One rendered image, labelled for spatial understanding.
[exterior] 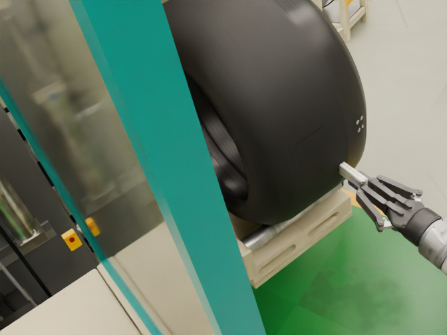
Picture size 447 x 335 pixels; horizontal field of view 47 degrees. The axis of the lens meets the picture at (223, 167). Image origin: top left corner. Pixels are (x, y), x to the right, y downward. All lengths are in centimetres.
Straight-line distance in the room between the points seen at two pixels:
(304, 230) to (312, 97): 47
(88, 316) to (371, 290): 162
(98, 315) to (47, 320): 9
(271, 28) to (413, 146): 198
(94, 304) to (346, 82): 64
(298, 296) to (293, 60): 145
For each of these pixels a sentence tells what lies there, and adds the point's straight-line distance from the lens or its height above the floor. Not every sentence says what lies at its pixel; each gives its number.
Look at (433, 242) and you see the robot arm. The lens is 103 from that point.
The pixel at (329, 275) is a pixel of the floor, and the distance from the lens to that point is 236.
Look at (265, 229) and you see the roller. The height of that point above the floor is 92.
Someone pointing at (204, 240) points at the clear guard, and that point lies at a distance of 17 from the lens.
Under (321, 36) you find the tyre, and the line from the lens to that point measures 108.
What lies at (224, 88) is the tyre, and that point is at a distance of 100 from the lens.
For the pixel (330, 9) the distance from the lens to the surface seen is 410.
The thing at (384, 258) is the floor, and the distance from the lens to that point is 241.
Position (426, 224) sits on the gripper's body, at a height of 112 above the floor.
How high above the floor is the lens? 191
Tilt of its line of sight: 40 degrees down
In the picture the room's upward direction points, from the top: 17 degrees counter-clockwise
